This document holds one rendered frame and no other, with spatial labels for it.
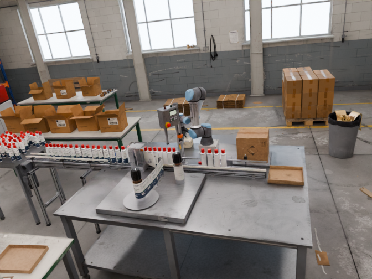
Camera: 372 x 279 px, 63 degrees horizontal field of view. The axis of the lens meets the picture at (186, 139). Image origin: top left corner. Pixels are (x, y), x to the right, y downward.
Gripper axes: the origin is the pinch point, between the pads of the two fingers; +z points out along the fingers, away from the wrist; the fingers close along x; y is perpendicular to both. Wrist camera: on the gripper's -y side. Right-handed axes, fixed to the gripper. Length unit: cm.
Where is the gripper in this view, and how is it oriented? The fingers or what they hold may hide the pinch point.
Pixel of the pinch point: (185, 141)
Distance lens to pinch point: 359.5
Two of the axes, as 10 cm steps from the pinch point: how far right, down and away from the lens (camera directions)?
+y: -9.6, -0.1, 2.9
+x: -2.7, 4.2, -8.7
